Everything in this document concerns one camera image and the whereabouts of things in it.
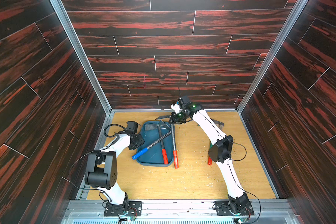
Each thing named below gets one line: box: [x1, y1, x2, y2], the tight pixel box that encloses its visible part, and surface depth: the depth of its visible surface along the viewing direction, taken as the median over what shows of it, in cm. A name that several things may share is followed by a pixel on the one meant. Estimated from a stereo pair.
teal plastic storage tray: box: [136, 120, 175, 167], surface depth 97 cm
